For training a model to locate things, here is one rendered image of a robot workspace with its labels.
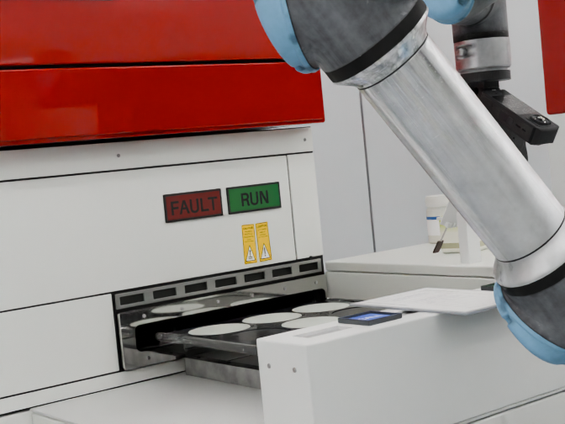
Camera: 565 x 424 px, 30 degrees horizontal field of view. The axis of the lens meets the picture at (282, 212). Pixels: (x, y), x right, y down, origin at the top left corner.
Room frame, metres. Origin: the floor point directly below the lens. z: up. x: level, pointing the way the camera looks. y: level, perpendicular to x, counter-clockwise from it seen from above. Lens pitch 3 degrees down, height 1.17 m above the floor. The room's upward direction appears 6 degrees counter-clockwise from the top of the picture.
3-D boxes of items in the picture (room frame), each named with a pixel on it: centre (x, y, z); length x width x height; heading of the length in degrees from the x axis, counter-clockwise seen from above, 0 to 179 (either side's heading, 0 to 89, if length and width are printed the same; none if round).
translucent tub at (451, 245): (1.92, -0.33, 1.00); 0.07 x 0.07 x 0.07; 52
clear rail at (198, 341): (1.57, 0.11, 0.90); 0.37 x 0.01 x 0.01; 38
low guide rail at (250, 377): (1.56, 0.03, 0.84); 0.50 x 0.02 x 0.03; 38
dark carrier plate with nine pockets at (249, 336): (1.68, -0.03, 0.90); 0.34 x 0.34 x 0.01; 38
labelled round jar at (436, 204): (2.13, -0.32, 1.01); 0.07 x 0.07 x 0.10
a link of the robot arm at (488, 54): (1.44, -0.29, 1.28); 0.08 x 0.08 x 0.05
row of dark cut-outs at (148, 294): (1.84, 0.11, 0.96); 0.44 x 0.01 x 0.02; 128
